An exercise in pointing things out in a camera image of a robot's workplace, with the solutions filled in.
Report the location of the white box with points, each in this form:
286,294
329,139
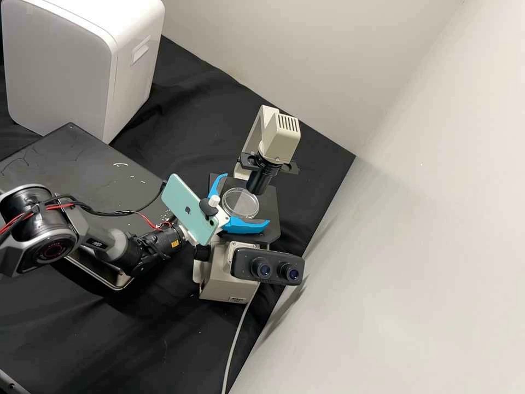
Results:
65,61

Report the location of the petri dish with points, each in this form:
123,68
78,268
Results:
242,203

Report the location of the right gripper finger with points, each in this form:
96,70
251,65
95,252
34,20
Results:
242,227
214,186

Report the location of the black tray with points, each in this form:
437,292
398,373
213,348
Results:
82,164

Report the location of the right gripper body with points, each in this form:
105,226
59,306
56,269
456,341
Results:
222,218

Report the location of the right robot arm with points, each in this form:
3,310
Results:
45,242

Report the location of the right wrist camera phone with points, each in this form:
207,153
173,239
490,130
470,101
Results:
184,205

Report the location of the cream microscope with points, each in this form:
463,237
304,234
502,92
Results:
223,269

